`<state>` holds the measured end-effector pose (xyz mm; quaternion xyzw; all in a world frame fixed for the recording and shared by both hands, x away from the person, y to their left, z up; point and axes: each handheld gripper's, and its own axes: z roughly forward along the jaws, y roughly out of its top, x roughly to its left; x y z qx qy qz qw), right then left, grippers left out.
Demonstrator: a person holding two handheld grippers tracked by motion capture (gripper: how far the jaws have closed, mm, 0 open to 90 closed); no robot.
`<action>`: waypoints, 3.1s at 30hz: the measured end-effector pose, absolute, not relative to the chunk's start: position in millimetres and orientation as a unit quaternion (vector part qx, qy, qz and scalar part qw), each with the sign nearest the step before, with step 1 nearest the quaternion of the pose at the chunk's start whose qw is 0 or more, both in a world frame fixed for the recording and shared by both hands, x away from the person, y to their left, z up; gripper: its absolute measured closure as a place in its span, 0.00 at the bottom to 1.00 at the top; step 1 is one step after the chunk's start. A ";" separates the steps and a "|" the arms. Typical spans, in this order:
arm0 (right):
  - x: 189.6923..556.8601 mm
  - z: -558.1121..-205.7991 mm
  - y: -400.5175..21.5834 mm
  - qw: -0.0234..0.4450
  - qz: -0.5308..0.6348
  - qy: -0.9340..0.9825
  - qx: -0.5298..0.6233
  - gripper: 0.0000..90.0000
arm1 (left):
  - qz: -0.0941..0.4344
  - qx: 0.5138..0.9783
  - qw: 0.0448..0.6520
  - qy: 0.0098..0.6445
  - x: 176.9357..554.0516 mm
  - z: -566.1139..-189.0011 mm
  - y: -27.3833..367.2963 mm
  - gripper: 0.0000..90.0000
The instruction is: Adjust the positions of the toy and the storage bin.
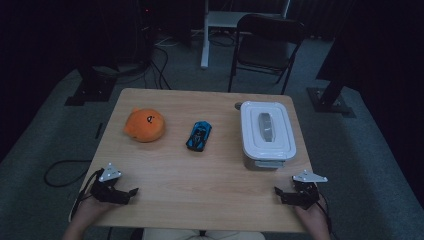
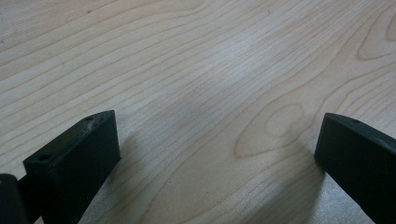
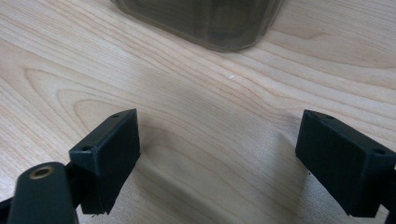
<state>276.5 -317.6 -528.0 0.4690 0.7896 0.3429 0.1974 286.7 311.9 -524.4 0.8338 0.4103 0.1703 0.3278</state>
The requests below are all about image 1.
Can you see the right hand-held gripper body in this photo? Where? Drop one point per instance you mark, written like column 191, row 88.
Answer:
column 305, row 195

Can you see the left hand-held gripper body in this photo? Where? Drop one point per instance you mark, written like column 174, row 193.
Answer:
column 106, row 193

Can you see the clear plastic storage box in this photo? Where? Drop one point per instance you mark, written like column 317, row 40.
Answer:
column 266, row 162

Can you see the orange plush toy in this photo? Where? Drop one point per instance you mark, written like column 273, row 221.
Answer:
column 145, row 125

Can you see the blue toy car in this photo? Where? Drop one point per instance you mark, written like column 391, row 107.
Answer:
column 198, row 136

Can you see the person's right hand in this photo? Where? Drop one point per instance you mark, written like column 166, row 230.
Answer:
column 313, row 216

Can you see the person's left hand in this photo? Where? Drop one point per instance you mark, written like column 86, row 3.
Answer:
column 88, row 211

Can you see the black marker pen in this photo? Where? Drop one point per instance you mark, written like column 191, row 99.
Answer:
column 99, row 130

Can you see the grey table grommet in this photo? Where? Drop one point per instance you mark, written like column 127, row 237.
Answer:
column 237, row 106

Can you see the black stand with flat base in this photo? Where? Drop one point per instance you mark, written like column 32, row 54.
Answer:
column 330, row 100
column 91, row 88

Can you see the black folding chair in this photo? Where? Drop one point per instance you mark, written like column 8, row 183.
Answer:
column 266, row 50

